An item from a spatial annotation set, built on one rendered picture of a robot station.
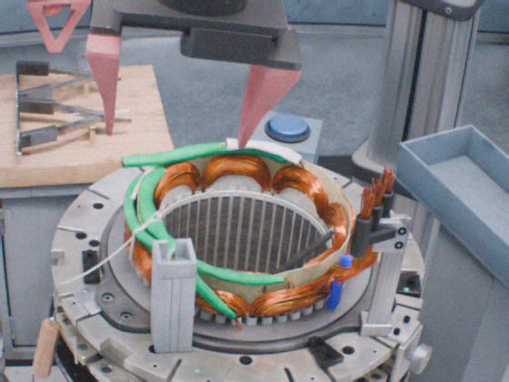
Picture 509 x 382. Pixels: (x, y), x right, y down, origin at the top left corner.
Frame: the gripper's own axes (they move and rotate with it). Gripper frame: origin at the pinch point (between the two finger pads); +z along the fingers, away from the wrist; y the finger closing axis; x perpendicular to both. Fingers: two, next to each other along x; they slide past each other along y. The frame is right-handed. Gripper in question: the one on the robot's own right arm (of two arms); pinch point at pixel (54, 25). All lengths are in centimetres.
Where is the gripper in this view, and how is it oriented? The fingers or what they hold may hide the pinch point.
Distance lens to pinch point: 114.9
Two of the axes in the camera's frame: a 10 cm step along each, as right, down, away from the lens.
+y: 2.1, 6.1, -7.7
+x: 9.7, -0.5, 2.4
